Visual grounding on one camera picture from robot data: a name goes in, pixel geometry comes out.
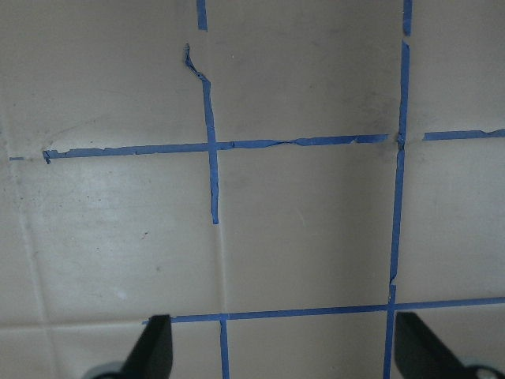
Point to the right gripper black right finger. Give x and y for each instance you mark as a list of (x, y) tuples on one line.
[(419, 353)]

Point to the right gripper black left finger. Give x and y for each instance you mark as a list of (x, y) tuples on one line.
[(152, 355)]

